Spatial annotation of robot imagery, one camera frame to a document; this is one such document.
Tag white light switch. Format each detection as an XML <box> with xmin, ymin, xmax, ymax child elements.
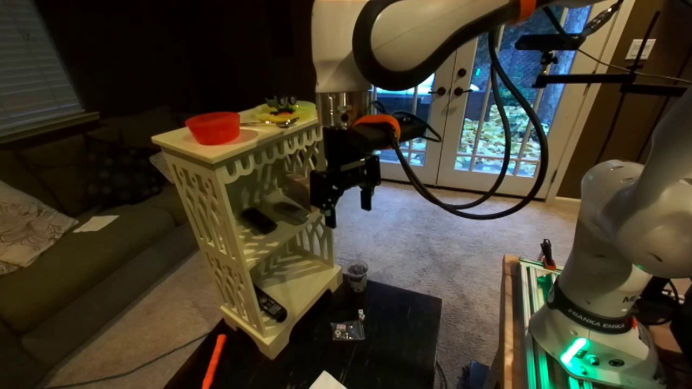
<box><xmin>625</xmin><ymin>37</ymin><xmax>658</xmax><ymax>62</ymax></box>

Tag short black remote control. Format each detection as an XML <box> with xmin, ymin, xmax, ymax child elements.
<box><xmin>237</xmin><ymin>206</ymin><xmax>279</xmax><ymax>236</ymax></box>

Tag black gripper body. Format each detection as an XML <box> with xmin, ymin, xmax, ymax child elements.
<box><xmin>310</xmin><ymin>126</ymin><xmax>383</xmax><ymax>209</ymax></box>

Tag white french doors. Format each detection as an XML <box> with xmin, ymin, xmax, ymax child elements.
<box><xmin>372</xmin><ymin>0</ymin><xmax>635</xmax><ymax>204</ymax></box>

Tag yellow-green tray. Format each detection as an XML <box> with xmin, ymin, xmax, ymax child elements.
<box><xmin>250</xmin><ymin>100</ymin><xmax>319</xmax><ymax>127</ymax></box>

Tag clear plastic cup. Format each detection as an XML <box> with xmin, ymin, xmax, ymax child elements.
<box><xmin>344</xmin><ymin>262</ymin><xmax>370</xmax><ymax>293</ymax></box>

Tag white ornate shelf unit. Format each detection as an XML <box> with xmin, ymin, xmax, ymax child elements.
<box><xmin>149</xmin><ymin>107</ymin><xmax>344</xmax><ymax>362</ymax></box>

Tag small clear parts bag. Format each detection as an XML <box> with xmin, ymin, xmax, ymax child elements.
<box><xmin>329</xmin><ymin>320</ymin><xmax>367</xmax><ymax>344</ymax></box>

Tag dark patterned pillow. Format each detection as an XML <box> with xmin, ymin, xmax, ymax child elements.
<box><xmin>82</xmin><ymin>136</ymin><xmax>169</xmax><ymax>213</ymax></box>

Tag window blinds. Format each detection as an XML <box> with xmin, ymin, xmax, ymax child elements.
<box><xmin>0</xmin><ymin>0</ymin><xmax>87</xmax><ymax>139</ymax></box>

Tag dark toy car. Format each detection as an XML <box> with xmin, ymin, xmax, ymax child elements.
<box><xmin>261</xmin><ymin>95</ymin><xmax>300</xmax><ymax>117</ymax></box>

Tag small white paper note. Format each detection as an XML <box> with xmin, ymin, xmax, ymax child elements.
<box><xmin>71</xmin><ymin>211</ymin><xmax>120</xmax><ymax>236</ymax></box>

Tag black floor cable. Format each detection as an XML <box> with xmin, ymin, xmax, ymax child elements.
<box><xmin>40</xmin><ymin>332</ymin><xmax>211</xmax><ymax>389</ymax></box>

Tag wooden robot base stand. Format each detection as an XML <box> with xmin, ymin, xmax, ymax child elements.
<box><xmin>500</xmin><ymin>252</ymin><xmax>692</xmax><ymax>389</ymax></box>

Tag black camera stand rods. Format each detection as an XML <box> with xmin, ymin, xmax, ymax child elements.
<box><xmin>515</xmin><ymin>6</ymin><xmax>692</xmax><ymax>100</ymax></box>

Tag black coffee table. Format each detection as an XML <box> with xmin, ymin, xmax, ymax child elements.
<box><xmin>162</xmin><ymin>278</ymin><xmax>443</xmax><ymax>389</ymax></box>

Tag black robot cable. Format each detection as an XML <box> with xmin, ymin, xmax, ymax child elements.
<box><xmin>370</xmin><ymin>24</ymin><xmax>551</xmax><ymax>222</ymax></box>

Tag wrist camera with orange mount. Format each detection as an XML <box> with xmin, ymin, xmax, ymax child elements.
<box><xmin>352</xmin><ymin>112</ymin><xmax>427</xmax><ymax>143</ymax></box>

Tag red plastic bowl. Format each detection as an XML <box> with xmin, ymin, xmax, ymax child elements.
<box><xmin>183</xmin><ymin>111</ymin><xmax>242</xmax><ymax>146</ymax></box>

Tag long black remote control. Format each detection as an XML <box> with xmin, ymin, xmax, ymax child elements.
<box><xmin>253</xmin><ymin>286</ymin><xmax>289</xmax><ymax>325</ymax></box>

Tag white paper sheet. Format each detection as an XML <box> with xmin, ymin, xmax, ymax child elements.
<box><xmin>310</xmin><ymin>370</ymin><xmax>348</xmax><ymax>389</ymax></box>

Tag grey couch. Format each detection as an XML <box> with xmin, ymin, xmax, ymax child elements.
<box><xmin>0</xmin><ymin>107</ymin><xmax>200</xmax><ymax>389</ymax></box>

